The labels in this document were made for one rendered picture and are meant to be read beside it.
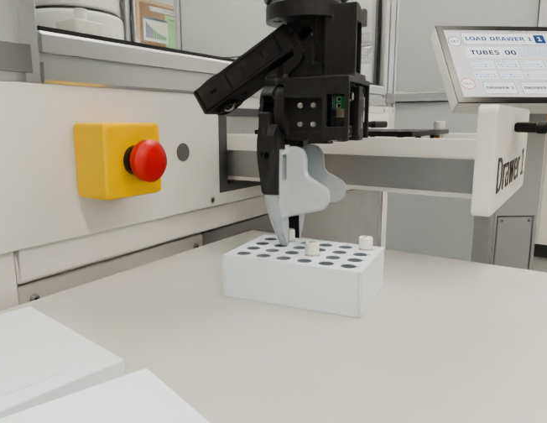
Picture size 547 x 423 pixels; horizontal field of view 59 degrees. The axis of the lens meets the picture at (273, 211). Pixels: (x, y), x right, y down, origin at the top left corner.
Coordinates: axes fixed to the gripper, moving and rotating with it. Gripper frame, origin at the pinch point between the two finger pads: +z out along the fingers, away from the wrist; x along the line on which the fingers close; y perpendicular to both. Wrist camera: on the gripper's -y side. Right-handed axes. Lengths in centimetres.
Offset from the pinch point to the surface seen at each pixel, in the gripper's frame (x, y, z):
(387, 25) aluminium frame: 75, -6, -32
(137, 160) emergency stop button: -7.3, -11.4, -6.7
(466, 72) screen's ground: 111, 9, -24
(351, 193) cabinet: 61, -10, 5
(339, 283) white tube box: -7.1, 7.8, 2.4
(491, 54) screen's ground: 120, 15, -29
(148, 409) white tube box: -30.1, 7.7, -0.2
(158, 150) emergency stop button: -5.2, -10.7, -7.5
